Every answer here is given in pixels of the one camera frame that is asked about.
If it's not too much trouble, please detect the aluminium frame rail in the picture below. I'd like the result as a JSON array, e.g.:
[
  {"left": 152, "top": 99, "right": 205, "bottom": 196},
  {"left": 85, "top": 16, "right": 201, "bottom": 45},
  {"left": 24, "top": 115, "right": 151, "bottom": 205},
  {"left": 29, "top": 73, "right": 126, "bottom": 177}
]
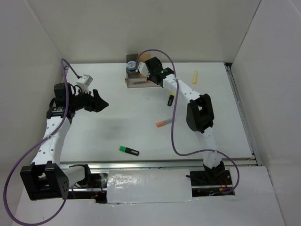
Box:
[{"left": 60, "top": 63, "right": 257, "bottom": 169}]

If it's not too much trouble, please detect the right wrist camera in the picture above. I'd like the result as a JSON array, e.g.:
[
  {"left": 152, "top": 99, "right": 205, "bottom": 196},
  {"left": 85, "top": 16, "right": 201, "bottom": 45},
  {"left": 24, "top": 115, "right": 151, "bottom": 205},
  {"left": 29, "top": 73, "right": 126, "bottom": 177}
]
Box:
[{"left": 136, "top": 62, "right": 149, "bottom": 77}]

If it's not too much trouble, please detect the white cover panel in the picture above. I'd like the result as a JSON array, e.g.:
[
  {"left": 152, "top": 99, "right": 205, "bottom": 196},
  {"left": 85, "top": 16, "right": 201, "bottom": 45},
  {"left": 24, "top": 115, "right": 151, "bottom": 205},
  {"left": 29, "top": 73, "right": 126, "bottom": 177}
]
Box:
[{"left": 107, "top": 169, "right": 192, "bottom": 204}]

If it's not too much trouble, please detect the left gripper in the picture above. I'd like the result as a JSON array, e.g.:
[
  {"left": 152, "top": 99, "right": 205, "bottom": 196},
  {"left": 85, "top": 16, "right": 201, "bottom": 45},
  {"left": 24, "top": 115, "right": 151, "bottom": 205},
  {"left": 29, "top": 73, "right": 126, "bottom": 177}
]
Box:
[{"left": 69, "top": 87, "right": 109, "bottom": 113}]

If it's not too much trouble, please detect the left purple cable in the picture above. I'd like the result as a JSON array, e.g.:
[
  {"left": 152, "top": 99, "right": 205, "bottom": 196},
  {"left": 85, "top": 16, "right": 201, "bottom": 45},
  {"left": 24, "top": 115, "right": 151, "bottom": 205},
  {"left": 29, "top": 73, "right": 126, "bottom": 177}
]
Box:
[{"left": 3, "top": 57, "right": 82, "bottom": 225}]

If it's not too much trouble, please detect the orange grey highlighter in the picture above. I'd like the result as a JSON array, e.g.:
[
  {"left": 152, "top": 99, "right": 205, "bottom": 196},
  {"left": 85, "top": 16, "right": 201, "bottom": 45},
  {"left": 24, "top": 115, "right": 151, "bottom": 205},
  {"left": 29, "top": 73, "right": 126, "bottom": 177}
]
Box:
[{"left": 156, "top": 118, "right": 175, "bottom": 128}]

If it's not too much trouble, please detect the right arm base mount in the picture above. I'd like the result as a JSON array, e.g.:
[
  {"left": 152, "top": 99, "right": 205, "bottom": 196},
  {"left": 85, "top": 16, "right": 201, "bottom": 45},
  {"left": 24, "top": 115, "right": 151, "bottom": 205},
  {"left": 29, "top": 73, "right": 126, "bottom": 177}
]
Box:
[{"left": 185, "top": 169, "right": 235, "bottom": 197}]

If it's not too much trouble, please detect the green black highlighter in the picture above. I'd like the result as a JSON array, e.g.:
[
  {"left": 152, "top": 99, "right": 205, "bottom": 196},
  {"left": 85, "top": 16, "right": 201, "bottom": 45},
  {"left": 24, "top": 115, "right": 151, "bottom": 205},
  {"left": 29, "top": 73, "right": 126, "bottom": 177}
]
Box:
[{"left": 119, "top": 146, "right": 139, "bottom": 156}]

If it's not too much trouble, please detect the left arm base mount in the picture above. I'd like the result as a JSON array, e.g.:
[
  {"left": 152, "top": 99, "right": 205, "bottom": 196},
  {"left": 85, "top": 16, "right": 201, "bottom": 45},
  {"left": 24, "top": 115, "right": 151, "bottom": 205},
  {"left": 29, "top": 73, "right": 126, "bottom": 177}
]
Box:
[{"left": 66, "top": 164, "right": 108, "bottom": 204}]

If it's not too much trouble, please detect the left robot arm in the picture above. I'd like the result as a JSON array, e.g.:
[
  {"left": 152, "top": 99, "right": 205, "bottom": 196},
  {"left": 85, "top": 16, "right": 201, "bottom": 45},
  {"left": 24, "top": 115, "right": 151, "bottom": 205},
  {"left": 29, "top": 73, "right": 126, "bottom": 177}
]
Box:
[{"left": 20, "top": 83, "right": 109, "bottom": 201}]

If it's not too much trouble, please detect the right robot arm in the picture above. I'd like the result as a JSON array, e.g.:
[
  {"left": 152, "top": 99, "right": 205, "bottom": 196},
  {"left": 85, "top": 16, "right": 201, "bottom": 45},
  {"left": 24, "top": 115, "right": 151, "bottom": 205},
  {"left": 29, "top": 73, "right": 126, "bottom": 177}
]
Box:
[{"left": 137, "top": 57, "right": 225, "bottom": 185}]

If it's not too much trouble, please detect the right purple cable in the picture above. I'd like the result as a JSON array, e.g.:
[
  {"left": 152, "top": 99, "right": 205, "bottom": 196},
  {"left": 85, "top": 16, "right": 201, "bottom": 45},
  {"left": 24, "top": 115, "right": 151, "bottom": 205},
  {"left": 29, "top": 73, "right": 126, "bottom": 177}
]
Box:
[{"left": 137, "top": 48, "right": 240, "bottom": 194}]

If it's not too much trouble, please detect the purple cable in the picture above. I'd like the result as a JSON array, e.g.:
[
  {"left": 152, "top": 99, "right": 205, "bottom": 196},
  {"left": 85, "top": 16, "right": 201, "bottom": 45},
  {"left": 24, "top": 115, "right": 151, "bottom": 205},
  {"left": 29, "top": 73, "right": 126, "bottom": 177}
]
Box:
[
  {"left": 137, "top": 48, "right": 240, "bottom": 194},
  {"left": 3, "top": 57, "right": 82, "bottom": 225}
]

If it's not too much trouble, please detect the clear plastic organizer tray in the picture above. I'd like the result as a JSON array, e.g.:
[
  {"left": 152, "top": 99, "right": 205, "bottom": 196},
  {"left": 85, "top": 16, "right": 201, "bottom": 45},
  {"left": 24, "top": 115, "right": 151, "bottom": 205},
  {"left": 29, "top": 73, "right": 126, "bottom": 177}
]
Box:
[{"left": 125, "top": 53, "right": 158, "bottom": 88}]

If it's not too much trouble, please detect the yellow black highlighter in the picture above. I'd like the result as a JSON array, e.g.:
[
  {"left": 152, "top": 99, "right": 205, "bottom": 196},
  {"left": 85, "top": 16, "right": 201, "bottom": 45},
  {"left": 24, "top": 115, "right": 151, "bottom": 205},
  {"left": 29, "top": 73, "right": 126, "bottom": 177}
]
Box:
[{"left": 167, "top": 93, "right": 175, "bottom": 106}]

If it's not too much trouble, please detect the red gel pen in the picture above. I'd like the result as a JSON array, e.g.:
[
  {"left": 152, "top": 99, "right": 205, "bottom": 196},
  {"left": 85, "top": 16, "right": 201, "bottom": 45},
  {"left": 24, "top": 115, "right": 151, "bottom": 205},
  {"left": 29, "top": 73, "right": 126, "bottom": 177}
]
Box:
[{"left": 133, "top": 81, "right": 149, "bottom": 85}]

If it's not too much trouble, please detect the tan compartment box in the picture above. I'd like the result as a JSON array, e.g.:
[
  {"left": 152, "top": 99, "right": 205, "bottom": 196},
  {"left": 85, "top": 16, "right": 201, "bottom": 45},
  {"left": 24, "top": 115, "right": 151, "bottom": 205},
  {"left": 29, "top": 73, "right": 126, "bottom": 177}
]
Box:
[{"left": 138, "top": 53, "right": 151, "bottom": 78}]

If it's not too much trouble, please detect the blue tape roll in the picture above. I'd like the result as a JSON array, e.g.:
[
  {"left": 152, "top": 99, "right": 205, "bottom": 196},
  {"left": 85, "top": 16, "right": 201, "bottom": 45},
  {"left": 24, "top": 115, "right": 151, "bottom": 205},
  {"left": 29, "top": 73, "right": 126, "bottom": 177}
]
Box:
[{"left": 126, "top": 60, "right": 137, "bottom": 73}]

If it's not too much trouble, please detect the dark grey compartment box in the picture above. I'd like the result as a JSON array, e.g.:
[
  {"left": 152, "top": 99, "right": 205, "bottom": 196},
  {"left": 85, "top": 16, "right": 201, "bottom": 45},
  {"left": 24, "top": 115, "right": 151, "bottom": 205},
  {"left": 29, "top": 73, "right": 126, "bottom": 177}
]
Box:
[{"left": 126, "top": 54, "right": 138, "bottom": 79}]

